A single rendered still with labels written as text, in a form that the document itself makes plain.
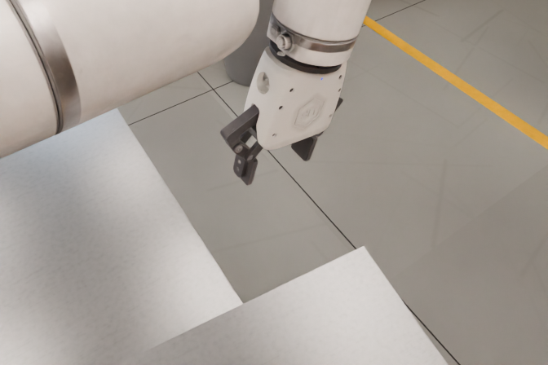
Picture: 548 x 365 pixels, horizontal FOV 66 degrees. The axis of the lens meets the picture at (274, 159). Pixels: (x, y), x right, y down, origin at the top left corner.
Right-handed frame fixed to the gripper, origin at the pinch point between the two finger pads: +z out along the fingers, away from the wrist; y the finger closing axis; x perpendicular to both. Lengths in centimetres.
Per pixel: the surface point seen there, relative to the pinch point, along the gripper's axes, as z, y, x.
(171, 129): 116, 60, 126
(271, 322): 38.9, 5.3, -6.1
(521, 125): 76, 205, 17
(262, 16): 56, 105, 124
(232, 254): 117, 45, 46
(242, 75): 97, 106, 133
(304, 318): 37.5, 10.5, -9.2
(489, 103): 77, 207, 38
